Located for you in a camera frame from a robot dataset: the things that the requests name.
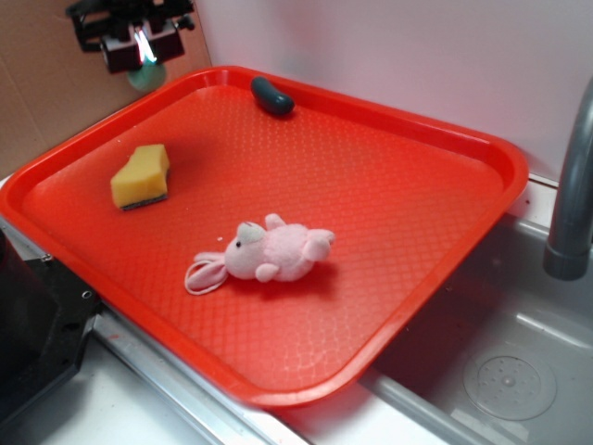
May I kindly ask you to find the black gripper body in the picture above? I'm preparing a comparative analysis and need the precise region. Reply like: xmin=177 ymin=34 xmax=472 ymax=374
xmin=65 ymin=0 xmax=196 ymax=52

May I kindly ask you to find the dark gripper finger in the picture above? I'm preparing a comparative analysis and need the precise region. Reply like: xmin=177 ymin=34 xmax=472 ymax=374
xmin=100 ymin=36 xmax=140 ymax=74
xmin=148 ymin=22 xmax=184 ymax=63

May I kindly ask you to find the green textured ball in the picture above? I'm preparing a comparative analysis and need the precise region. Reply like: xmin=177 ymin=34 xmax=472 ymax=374
xmin=126 ymin=65 xmax=167 ymax=93

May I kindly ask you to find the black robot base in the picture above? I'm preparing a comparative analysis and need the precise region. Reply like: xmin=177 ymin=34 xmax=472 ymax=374
xmin=1 ymin=235 xmax=100 ymax=427

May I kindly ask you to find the brown cardboard panel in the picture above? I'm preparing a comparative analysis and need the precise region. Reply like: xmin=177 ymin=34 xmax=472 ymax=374
xmin=0 ymin=0 xmax=213 ymax=180

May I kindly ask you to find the yellow sponge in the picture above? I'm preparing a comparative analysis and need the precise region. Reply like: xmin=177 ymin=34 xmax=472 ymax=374
xmin=110 ymin=144 xmax=170 ymax=210

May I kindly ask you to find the dark green toy pickle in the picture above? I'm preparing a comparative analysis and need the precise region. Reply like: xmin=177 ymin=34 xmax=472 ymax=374
xmin=250 ymin=76 xmax=295 ymax=116

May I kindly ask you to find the pink plush bunny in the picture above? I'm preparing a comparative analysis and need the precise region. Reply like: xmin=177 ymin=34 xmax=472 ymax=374
xmin=184 ymin=213 xmax=335 ymax=295

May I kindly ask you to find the red plastic tray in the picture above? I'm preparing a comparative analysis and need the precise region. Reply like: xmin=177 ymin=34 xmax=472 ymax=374
xmin=1 ymin=67 xmax=528 ymax=408

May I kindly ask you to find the grey faucet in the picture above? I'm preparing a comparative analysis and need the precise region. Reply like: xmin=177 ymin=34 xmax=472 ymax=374
xmin=543 ymin=83 xmax=592 ymax=281

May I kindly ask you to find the grey sink basin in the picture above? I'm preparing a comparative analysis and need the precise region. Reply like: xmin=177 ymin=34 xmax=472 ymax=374
xmin=284 ymin=217 xmax=592 ymax=444

